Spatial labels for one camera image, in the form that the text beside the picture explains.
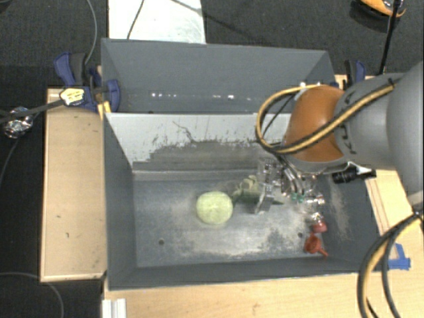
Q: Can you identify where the pale wood board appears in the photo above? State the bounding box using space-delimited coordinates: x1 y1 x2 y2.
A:
39 86 109 283

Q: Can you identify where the green toy animal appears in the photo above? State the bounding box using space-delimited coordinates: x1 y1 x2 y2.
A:
231 174 266 207

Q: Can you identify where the red funnel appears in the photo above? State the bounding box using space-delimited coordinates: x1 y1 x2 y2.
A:
303 235 330 259

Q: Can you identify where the grey metal bin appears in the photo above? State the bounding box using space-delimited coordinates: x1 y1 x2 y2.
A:
99 37 382 291

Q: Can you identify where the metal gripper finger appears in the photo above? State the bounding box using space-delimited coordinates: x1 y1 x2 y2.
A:
257 159 282 189
254 190 276 215

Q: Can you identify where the light green ball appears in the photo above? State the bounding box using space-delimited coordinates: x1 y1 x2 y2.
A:
195 191 235 226

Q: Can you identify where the black cylinder on white bracket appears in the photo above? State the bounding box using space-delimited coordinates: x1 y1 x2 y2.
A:
332 163 378 185

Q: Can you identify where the clear bottle with red cap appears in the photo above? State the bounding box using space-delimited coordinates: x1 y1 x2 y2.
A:
303 193 329 234

